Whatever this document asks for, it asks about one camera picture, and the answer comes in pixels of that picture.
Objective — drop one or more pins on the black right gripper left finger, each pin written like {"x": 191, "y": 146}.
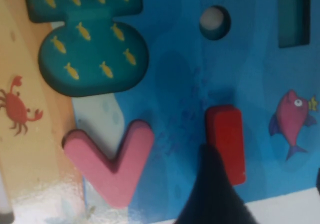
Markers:
{"x": 215, "y": 199}

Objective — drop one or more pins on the red minus sign piece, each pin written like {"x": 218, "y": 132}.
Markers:
{"x": 227, "y": 131}

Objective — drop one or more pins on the colourful wooden puzzle board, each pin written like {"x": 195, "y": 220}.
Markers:
{"x": 175, "y": 59}

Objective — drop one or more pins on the pink greater-than sign piece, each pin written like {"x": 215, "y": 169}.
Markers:
{"x": 112, "y": 179}

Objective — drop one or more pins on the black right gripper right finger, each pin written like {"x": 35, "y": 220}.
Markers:
{"x": 318, "y": 179}

